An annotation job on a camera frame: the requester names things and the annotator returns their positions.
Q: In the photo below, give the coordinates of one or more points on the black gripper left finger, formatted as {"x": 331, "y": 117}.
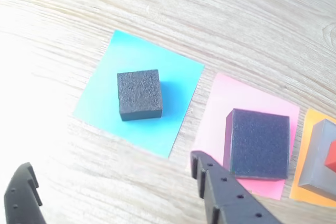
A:
{"x": 18, "y": 197}

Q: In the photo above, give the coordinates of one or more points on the small red cube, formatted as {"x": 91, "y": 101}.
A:
{"x": 331, "y": 158}

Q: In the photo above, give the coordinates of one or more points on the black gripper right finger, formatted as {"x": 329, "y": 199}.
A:
{"x": 231, "y": 197}

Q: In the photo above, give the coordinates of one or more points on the medium black square block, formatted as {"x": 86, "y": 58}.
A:
{"x": 260, "y": 142}

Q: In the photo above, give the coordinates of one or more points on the large grey square block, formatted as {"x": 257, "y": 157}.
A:
{"x": 317, "y": 155}

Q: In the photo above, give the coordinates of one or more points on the orange paper sheet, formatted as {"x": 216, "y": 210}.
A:
{"x": 307, "y": 129}

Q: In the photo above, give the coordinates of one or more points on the blue paper sheet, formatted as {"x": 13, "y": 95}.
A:
{"x": 105, "y": 103}

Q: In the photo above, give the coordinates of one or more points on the pink paper sheet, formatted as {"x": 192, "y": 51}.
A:
{"x": 215, "y": 103}

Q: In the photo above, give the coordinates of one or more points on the small dark grey cube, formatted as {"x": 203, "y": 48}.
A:
{"x": 139, "y": 93}

